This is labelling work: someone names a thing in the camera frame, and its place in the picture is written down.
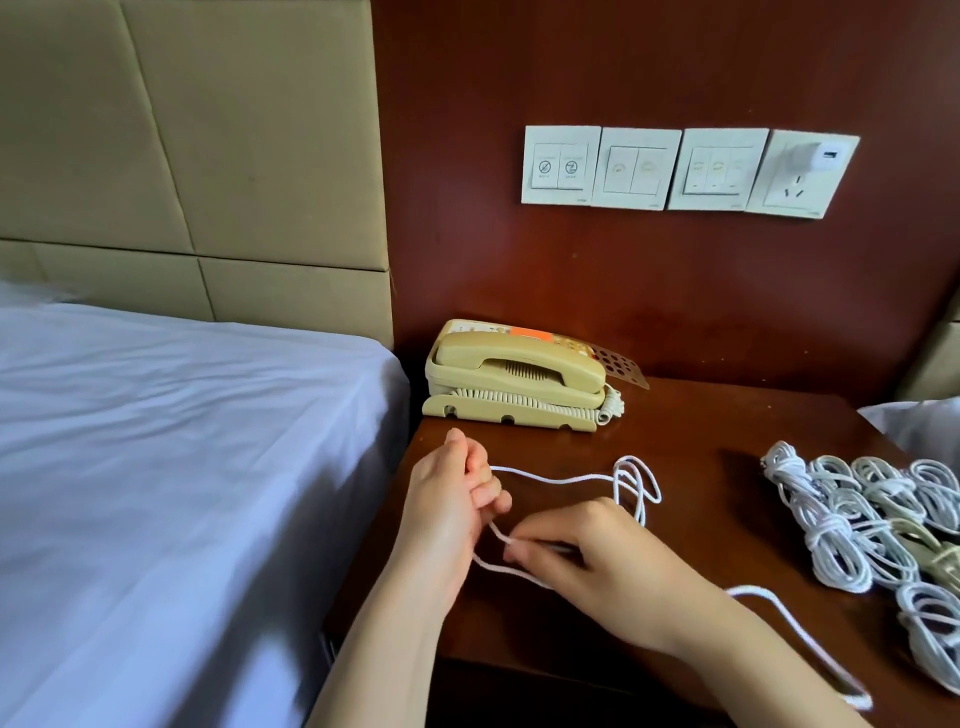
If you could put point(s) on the beige padded headboard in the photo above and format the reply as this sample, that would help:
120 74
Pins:
180 135
938 353

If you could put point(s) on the white triple rocker wall switch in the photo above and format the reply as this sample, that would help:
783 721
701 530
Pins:
719 170

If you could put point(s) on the person's left hand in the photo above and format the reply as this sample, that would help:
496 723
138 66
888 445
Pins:
443 518

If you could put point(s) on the person's right hand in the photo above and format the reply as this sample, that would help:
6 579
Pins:
615 570

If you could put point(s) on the white double rocker wall switch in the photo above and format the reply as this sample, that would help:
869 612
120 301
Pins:
636 168

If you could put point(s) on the wooden nightstand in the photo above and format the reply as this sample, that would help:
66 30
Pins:
690 450

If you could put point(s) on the white wall socket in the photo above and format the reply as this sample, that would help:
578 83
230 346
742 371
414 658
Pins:
788 192

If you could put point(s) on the dark wooden wall panel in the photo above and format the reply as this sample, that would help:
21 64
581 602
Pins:
675 285

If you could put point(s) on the white plug-in charger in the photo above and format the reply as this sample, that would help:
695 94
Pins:
819 155

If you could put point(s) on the person's left forearm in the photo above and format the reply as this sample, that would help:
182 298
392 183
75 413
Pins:
383 668

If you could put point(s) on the left bed white sheet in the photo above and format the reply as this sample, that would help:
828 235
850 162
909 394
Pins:
150 495

